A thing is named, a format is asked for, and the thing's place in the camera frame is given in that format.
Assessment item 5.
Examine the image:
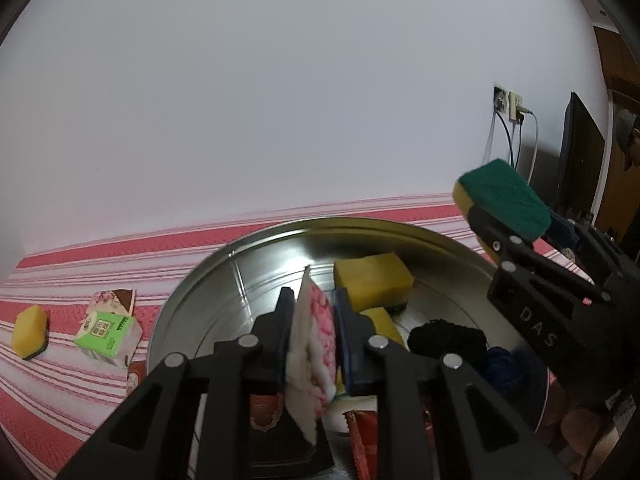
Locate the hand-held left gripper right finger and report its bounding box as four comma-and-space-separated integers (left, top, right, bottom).
334, 287, 573, 480

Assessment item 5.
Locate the red packet with round emblem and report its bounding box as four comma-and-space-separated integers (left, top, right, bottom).
126, 360, 151, 396

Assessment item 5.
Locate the round metal tin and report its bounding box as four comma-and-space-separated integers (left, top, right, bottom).
146, 216, 553, 480

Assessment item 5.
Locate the blue yarn ball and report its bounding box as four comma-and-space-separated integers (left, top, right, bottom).
477, 346, 548, 411

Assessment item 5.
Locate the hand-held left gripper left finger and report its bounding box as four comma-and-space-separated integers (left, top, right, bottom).
55, 287, 297, 480

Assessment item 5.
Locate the red snack packet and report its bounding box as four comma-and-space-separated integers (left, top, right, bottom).
345, 400, 436, 480

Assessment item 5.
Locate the grey cable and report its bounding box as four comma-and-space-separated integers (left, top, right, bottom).
521, 106, 540, 183

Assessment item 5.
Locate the brown wooden panel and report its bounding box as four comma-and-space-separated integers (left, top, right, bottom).
592, 25, 640, 261

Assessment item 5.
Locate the floral packet with brown corner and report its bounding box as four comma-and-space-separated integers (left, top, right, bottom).
89, 288, 137, 317

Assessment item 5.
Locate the black yarn ball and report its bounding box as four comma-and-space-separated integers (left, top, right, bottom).
407, 319, 488, 361

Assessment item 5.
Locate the small yellow sponge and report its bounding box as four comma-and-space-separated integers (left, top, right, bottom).
12, 305, 49, 361

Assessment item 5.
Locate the red striped desktop cloth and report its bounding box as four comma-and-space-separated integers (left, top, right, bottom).
0, 191, 586, 480

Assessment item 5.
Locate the green tissue pack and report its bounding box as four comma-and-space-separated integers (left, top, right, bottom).
73, 310, 144, 370

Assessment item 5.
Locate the dark cable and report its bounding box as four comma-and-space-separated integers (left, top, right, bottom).
500, 109, 517, 167

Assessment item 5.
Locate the black monitor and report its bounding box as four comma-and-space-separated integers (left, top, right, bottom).
555, 91, 607, 226

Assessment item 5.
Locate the white pink floral snack packet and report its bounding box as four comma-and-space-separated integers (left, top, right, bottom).
285, 265, 337, 446

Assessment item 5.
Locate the white cable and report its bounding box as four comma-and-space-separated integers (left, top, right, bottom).
481, 109, 498, 165

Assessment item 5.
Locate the yellow sponge with green pad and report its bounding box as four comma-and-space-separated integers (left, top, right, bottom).
452, 158, 552, 266

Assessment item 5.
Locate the large yellow sponge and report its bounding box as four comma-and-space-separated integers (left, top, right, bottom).
334, 253, 416, 312

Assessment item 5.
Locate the dark brown packet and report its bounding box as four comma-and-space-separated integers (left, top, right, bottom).
247, 392, 335, 476

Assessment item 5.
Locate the person's right forearm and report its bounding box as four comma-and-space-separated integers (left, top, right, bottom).
547, 395, 608, 466

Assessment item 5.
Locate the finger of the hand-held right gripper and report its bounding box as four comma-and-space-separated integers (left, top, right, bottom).
547, 211, 622, 272
469, 206, 606, 306

